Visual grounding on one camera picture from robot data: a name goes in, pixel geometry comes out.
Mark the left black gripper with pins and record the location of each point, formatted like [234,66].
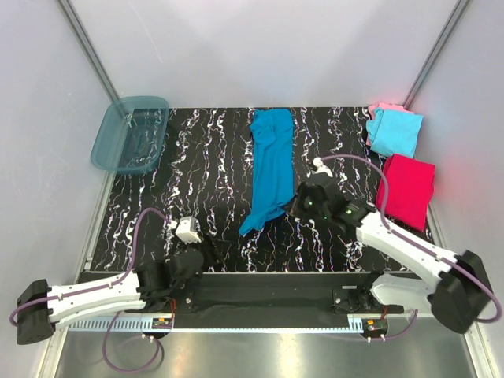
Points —
[190,245]

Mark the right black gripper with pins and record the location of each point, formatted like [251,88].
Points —
[300,194]

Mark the blue t shirt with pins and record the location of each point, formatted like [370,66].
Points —
[273,184]

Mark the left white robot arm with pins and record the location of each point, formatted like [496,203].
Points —
[42,309]

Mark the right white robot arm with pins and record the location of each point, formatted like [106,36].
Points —
[453,288]

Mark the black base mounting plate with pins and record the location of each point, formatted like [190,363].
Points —
[276,298]

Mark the red folded shirt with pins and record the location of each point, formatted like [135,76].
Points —
[411,187]

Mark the light blue folded shirt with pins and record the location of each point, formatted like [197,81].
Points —
[394,132]

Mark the pink folded shirt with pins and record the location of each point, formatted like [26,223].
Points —
[384,108]

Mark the teal plastic bin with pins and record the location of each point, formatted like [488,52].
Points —
[131,136]

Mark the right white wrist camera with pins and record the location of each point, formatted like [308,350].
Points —
[318,167]

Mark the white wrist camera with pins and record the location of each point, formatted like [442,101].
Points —
[186,229]
[318,167]

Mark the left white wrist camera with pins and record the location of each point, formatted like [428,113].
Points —
[186,229]

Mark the white slotted cable duct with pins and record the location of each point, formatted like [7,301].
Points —
[192,325]

